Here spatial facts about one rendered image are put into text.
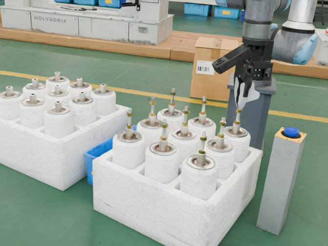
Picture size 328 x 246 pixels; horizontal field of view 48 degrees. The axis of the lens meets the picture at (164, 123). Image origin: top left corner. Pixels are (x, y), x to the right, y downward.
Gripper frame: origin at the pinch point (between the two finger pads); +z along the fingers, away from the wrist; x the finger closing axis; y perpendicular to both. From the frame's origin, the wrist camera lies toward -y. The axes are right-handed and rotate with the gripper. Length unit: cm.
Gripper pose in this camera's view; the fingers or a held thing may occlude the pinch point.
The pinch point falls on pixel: (237, 104)
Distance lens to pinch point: 112.7
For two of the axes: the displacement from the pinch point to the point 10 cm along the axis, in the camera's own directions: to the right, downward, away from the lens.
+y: 9.7, -0.4, 2.3
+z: -0.6, 9.1, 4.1
